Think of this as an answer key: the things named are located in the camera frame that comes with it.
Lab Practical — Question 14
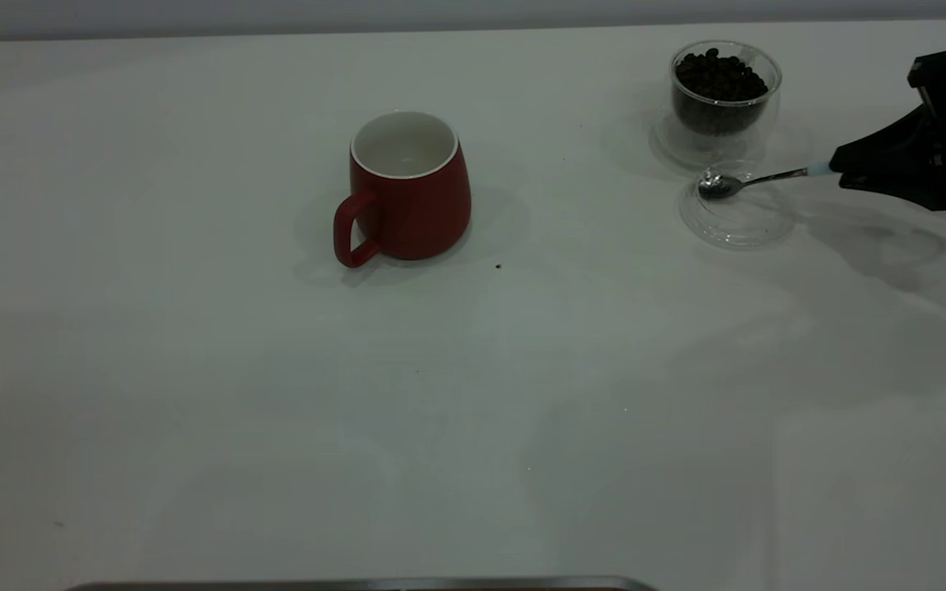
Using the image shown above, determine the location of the metal spoon light blue handle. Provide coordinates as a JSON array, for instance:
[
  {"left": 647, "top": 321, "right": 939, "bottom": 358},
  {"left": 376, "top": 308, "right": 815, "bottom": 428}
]
[{"left": 697, "top": 161, "right": 839, "bottom": 200}]

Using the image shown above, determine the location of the red ceramic mug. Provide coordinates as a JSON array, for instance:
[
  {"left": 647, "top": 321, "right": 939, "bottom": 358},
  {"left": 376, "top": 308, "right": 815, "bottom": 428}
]
[{"left": 333, "top": 110, "right": 473, "bottom": 269}]

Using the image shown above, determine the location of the glass jar of coffee beans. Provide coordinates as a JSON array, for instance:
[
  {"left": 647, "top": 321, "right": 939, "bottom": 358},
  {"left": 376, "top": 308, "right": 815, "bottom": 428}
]
[{"left": 650, "top": 39, "right": 783, "bottom": 169}]

